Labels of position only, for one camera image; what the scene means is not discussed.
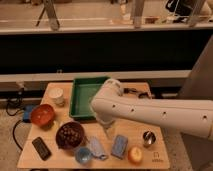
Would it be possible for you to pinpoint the blue sponge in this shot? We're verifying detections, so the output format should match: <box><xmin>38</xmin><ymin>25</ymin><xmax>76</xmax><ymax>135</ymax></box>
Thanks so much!
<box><xmin>111</xmin><ymin>135</ymin><xmax>128</xmax><ymax>159</ymax></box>

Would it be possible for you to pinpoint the black cable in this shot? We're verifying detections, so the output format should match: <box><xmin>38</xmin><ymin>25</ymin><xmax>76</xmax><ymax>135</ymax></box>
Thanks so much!
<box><xmin>5</xmin><ymin>95</ymin><xmax>26</xmax><ymax>151</ymax></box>

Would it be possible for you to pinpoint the white paper cup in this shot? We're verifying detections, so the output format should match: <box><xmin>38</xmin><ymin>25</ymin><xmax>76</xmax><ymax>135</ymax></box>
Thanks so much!
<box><xmin>48</xmin><ymin>88</ymin><xmax>65</xmax><ymax>106</ymax></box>

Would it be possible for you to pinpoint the black remote control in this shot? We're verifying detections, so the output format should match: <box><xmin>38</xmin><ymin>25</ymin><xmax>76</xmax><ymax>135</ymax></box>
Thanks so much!
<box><xmin>32</xmin><ymin>137</ymin><xmax>51</xmax><ymax>161</ymax></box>

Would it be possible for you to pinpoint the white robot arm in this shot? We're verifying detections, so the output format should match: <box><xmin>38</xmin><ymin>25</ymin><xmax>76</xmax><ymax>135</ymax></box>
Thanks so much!
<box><xmin>90</xmin><ymin>79</ymin><xmax>213</xmax><ymax>141</ymax></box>

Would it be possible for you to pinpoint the black handled peeler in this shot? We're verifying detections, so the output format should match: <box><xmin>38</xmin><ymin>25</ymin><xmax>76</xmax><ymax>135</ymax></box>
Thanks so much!
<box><xmin>124</xmin><ymin>88</ymin><xmax>149</xmax><ymax>99</ymax></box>

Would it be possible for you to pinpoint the dark purple bowl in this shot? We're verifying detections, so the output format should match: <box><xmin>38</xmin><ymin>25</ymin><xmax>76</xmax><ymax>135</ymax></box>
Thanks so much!
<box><xmin>56</xmin><ymin>121</ymin><xmax>85</xmax><ymax>150</ymax></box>

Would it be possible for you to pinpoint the small blue cup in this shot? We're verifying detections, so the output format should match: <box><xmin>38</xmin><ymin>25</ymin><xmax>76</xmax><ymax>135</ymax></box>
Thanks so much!
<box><xmin>75</xmin><ymin>147</ymin><xmax>92</xmax><ymax>164</ymax></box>

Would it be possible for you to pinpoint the blue power adapter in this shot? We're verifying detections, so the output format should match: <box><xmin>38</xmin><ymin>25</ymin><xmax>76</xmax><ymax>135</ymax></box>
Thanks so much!
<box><xmin>22</xmin><ymin>105</ymin><xmax>34</xmax><ymax>123</ymax></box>

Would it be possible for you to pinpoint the shiny metal cup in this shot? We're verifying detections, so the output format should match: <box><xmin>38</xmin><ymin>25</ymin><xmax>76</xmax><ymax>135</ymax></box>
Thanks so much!
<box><xmin>143</xmin><ymin>131</ymin><xmax>156</xmax><ymax>147</ymax></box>

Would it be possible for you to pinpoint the purple grapes bunch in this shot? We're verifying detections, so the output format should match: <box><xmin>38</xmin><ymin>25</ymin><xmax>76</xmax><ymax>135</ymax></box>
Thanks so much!
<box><xmin>59</xmin><ymin>126</ymin><xmax>80</xmax><ymax>143</ymax></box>

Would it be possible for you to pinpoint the green plastic tray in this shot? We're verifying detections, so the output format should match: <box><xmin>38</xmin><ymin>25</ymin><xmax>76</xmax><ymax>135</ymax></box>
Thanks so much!
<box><xmin>69</xmin><ymin>76</ymin><xmax>108</xmax><ymax>121</ymax></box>

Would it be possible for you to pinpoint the orange bowl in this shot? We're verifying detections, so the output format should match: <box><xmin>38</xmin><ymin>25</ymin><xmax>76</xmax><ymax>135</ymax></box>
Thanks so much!
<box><xmin>30</xmin><ymin>104</ymin><xmax>55</xmax><ymax>127</ymax></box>

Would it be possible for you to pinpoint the blue grey cloth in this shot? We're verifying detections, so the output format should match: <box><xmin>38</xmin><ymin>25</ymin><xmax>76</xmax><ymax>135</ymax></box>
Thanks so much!
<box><xmin>89</xmin><ymin>136</ymin><xmax>108</xmax><ymax>161</ymax></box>

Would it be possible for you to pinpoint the yellow apple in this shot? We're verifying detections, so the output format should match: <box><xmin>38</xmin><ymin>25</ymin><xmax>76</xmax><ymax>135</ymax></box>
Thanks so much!
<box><xmin>128</xmin><ymin>146</ymin><xmax>143</xmax><ymax>164</ymax></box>

